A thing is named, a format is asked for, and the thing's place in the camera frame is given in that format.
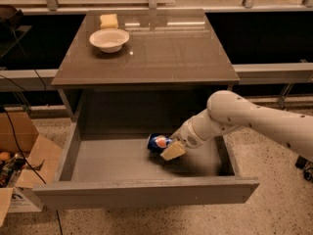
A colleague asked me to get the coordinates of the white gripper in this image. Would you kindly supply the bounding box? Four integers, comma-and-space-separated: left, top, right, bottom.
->
160, 117, 209, 161

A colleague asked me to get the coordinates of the blue pepsi can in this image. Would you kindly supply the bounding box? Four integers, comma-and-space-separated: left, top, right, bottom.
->
147, 133, 172, 153

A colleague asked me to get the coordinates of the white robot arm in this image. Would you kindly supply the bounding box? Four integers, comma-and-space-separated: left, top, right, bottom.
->
160, 90, 313, 162

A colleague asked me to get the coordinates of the open grey top drawer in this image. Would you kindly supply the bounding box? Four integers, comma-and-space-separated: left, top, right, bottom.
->
32, 91, 260, 211

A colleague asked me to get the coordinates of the grey cabinet with counter top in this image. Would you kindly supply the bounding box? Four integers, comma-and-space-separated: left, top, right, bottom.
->
52, 10, 239, 130

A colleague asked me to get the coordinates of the white paper bowl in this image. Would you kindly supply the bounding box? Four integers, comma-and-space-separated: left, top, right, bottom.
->
89, 28, 129, 53

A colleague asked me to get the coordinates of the black device on floor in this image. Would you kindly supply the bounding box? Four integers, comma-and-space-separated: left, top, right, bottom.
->
295, 156, 313, 181

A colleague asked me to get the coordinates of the yellow sponge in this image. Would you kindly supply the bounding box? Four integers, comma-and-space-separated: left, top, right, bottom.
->
100, 14, 118, 29

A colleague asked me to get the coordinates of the brown cardboard box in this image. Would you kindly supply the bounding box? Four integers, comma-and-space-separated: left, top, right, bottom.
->
0, 113, 62, 225

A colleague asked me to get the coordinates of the dark object top left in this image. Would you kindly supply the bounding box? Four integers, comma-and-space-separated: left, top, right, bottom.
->
0, 5, 23, 28

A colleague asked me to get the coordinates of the black cable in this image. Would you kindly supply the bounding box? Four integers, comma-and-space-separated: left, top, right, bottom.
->
0, 26, 64, 235

